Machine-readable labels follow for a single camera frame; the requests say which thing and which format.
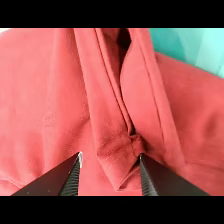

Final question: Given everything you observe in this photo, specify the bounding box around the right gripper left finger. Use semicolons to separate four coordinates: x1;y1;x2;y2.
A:
11;151;84;197

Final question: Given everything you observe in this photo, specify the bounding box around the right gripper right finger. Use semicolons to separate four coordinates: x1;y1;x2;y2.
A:
138;153;210;197

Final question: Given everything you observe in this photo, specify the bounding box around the red T-shirt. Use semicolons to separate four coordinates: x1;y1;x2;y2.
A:
0;27;224;197

